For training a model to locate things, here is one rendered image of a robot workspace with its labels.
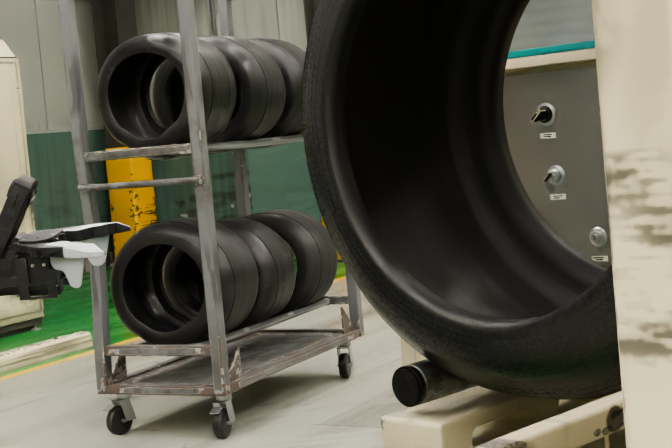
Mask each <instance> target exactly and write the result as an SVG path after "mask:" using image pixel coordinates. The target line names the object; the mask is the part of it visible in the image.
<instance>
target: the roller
mask: <svg viewBox="0 0 672 448"><path fill-rule="evenodd" d="M476 386H478V385H475V384H472V383H470V382H468V381H465V380H463V379H461V378H459V377H457V376H455V375H453V374H451V373H449V372H447V371H445V370H444V369H442V368H440V367H439V366H437V365H435V364H434V363H432V362H431V361H429V360H428V359H425V360H421V361H418V362H414V363H411V364H407V365H404V366H402V367H399V368H398V369H397V370H396V371H395V372H394V374H393V378H392V388H393V392H394V394H395V396H396V398H397V399H398V401H399V402H400V403H401V404H403V405H404V406H407V407H414V406H418V405H421V404H424V403H427V402H430V401H433V400H436V399H440V398H443V397H446V396H449V395H452V394H455V393H458V392H461V391H464V390H467V389H470V388H473V387H476Z"/></svg>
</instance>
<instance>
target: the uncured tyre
mask: <svg viewBox="0 0 672 448"><path fill-rule="evenodd" d="M529 1H530V0H319V2H318V5H317V8H316V11H315V14H314V18H313V21H312V25H311V29H310V33H309V38H308V43H307V48H306V54H305V61H304V70H303V81H302V127H303V138H304V147H305V154H306V160H307V165H308V170H309V175H310V179H311V183H312V187H313V191H314V195H315V198H316V201H317V204H318V207H319V210H320V213H321V216H322V218H323V221H324V223H325V226H326V228H327V231H328V233H329V235H330V237H331V240H332V242H333V244H334V246H335V248H336V250H337V251H338V253H339V255H340V257H341V259H342V261H343V262H344V264H345V266H346V267H347V269H348V271H349V272H350V274H351V276H352V277H353V279H354V281H355V282H356V284H357V285H358V287H359V288H360V290H361V291H362V293H363V294H364V296H365V297H366V299H367V300H368V301H369V303H370V304H371V305H372V307H373V308H374V309H375V310H376V312H377V313H378V314H379V315H380V316H381V317H382V319H383V320H384V321H385V322H386V323H387V324H388V325H389V326H390V327H391V328H392V329H393V330H394V331H395V332H396V333H397V334H398V335H399V336H400V337H401V338H402V339H403V340H404V341H405V342H406V343H407V344H409V345H410V346H411V347H412V348H413V349H415V350H416V351H417V352H418V353H420V354H421V355H422V356H424V357H425V358H427V359H428V360H429V361H431V362H432V363H434V364H435V365H437V366H439V367H440V368H442V369H444V370H445V371H447V372H449V373H451V374H453V375H455V376H457V377H459V378H461V379H463V380H465V381H468V382H470V383H472V384H475V385H478V386H480V387H483V388H486V389H490V390H493V391H497V392H501V393H505V394H510V395H516V396H524V397H534V398H544V399H584V398H592V397H598V396H603V395H608V394H612V393H616V392H619V391H622V385H621V372H620V359H619V346H618V334H617V321H616V308H615V295H614V282H613V269H612V264H611V265H610V267H607V266H605V265H602V264H600V263H598V262H596V261H594V260H592V259H590V258H589V257H587V256H585V255H584V254H582V253H581V252H579V251H578V250H576V249H575V248H574V247H572V246H571V245H570V244H569V243H567V242H566V241H565V240H564V239H563V238H562V237H561V236H559V235H558V234H557V233H556V232H555V231H554V230H553V228H552V227H551V226H550V225H549V224H548V223H547V222H546V220H545V219H544V218H543V217H542V215H541V214H540V213H539V211H538V210H537V209H536V207H535V206H534V204H533V202H532V201H531V199H530V198H529V196H528V194H527V192H526V190H525V188H524V186H523V184H522V182H521V180H520V178H519V176H518V173H517V171H516V168H515V165H514V162H513V159H512V156H511V153H510V149H509V145H508V140H507V135H506V130H505V122H504V111H503V87H504V76H505V69H506V63H507V58H508V53H509V49H510V45H511V42H512V39H513V36H514V33H515V30H516V28H517V25H518V23H519V20H520V18H521V16H522V14H523V12H524V10H525V8H526V6H527V4H528V3H529Z"/></svg>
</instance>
